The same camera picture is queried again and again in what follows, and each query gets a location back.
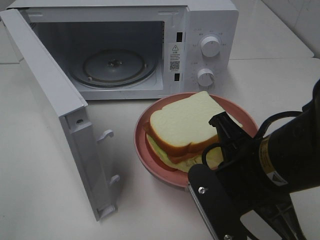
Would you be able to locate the white lower microwave knob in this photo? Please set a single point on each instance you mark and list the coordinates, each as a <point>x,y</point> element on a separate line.
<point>205,77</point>

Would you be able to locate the white upper microwave knob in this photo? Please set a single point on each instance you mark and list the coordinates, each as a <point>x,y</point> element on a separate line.
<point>210,46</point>

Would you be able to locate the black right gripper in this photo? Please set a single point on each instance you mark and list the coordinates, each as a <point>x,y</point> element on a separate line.
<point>248,182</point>

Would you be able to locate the white bread sandwich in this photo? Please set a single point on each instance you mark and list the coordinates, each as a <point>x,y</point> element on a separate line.
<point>177,134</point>

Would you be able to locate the white microwave oven body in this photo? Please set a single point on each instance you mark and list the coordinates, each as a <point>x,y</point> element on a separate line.
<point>170,30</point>

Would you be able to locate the pink round plate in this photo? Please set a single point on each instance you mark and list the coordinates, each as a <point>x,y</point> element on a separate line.
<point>150,161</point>

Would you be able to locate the white microwave knob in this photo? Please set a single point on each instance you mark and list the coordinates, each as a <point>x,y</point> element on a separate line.
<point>205,77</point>
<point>210,46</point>

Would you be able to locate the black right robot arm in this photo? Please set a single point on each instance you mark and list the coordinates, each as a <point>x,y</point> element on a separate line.
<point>293,145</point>

